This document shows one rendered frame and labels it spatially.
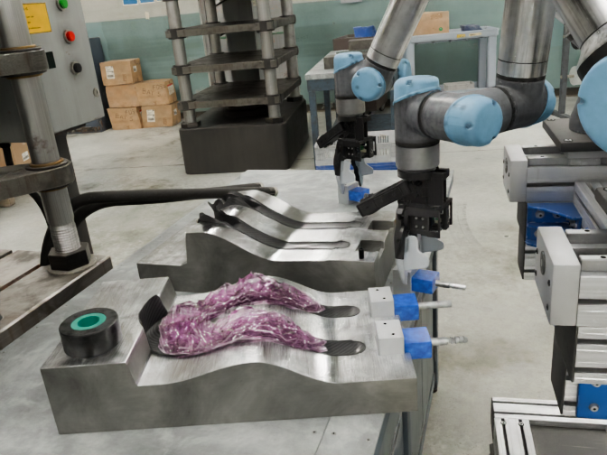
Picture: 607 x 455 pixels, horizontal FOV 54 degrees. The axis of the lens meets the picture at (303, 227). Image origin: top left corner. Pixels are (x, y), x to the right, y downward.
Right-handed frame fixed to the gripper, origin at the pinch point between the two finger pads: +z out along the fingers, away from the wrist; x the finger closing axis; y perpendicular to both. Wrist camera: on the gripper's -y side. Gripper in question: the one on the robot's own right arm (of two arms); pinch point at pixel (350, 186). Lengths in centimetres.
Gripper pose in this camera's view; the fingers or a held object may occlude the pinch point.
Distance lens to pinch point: 164.0
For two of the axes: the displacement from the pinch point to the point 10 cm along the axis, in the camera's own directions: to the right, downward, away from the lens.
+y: 7.3, 1.9, -6.6
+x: 6.8, -3.2, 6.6
